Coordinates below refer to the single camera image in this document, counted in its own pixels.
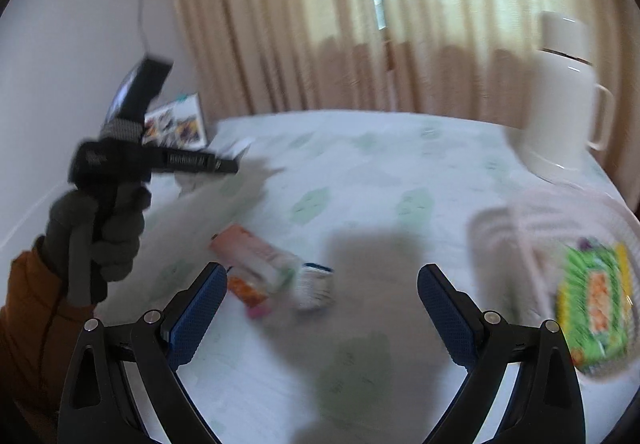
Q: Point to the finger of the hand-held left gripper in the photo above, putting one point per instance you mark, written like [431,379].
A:
[195,162]

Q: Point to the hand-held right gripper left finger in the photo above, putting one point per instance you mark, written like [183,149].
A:
[197,319]

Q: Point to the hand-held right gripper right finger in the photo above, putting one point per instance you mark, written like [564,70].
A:
[447,319]

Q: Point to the orange snack packet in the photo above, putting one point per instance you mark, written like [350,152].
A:
[247,299]

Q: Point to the pink snack packet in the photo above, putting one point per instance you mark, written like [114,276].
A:
[250,251]

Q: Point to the pink plastic basket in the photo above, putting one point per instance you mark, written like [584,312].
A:
[505,234]

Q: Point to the white blue snack packet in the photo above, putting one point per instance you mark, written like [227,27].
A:
[315,286]

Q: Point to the green snack packet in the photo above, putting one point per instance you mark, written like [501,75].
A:
[595,304]

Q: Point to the person's left hand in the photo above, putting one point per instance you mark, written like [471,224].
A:
[122,244]

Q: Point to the small white packet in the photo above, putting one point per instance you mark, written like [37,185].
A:
[235,148]

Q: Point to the photo calendar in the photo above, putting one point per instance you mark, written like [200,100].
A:
[175,121]

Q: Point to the beige curtain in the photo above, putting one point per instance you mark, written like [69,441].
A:
[300,24]

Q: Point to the cream thermos jug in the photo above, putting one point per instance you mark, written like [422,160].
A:
[560,114]

